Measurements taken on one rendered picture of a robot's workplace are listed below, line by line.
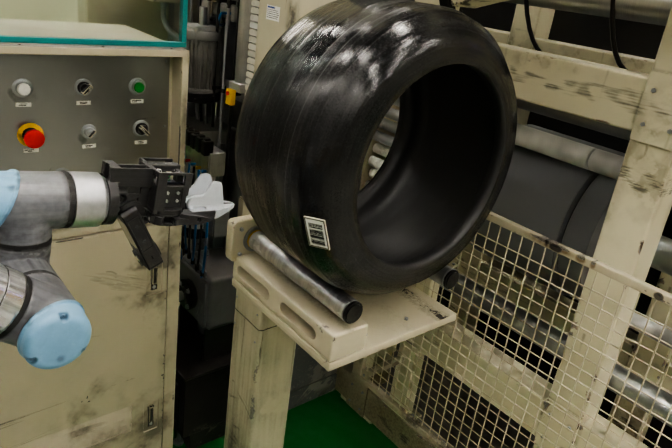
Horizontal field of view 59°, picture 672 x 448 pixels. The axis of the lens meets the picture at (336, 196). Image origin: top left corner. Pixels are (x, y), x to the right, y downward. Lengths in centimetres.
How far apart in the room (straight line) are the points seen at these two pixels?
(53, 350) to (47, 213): 18
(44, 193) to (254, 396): 99
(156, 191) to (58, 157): 61
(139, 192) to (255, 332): 75
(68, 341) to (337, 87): 51
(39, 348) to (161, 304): 94
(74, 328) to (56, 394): 96
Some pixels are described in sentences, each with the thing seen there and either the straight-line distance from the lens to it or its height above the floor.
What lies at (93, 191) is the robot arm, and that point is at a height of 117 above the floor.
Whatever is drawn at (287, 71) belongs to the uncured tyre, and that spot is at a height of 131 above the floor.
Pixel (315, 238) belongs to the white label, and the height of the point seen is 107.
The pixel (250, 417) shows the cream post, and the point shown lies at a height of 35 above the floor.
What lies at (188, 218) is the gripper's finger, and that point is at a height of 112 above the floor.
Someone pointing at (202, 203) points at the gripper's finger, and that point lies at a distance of 92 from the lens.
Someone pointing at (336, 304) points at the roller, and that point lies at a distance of 111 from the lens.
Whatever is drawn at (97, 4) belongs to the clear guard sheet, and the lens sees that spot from 138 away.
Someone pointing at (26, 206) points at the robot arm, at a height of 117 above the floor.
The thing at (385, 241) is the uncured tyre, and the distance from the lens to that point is 135.
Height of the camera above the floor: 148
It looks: 21 degrees down
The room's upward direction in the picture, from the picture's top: 8 degrees clockwise
